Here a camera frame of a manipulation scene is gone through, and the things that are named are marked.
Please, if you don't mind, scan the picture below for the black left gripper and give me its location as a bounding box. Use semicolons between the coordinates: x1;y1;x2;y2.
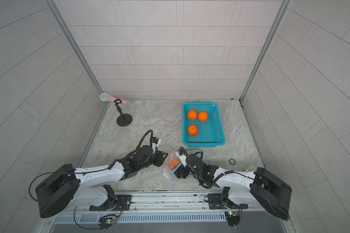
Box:
138;150;171;171

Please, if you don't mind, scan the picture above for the orange ball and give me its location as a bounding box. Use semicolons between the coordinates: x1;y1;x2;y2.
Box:
168;159;180;170
187;125;198;137
198;112;209;122
187;110;198;120

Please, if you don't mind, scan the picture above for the clear zip-top bag blue seal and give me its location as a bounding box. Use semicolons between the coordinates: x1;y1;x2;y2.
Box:
163;148;189;180

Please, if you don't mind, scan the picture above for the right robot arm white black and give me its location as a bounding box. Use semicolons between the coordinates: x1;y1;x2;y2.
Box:
176;147;292;220

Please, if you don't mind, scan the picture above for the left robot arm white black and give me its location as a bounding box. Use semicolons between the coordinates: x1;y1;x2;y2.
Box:
32;130;168;218

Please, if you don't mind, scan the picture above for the teal plastic basket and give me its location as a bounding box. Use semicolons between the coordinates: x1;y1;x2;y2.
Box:
182;102;225;147

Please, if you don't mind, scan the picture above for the black microphone stand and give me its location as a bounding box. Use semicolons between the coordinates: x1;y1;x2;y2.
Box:
114;99;133;127

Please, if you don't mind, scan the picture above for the white ventilation grille strip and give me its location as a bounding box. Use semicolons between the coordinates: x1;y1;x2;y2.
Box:
54;212;226;225

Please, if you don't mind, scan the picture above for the right circuit board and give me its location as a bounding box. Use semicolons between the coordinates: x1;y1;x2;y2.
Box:
225;211;242;228

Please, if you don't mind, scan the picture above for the circuit board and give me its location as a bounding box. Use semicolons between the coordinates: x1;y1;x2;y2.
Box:
225;211;242;228
98;214;119;229

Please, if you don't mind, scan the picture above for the pink toy microphone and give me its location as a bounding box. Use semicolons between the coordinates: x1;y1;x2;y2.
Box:
100;93;127;104

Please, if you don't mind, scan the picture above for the left circuit board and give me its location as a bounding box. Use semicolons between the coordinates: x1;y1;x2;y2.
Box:
98;214;119;229

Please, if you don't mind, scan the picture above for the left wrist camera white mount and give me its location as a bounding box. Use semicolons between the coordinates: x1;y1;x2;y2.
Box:
151;136;161;154

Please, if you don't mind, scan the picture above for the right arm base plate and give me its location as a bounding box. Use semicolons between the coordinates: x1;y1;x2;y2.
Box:
204;193;249;210

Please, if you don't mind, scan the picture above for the aluminium mounting rail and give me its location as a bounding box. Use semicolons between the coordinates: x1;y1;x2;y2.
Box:
66;188;264;212

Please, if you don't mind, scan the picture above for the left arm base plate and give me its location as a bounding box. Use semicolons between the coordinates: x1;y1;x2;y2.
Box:
89;195;132;211

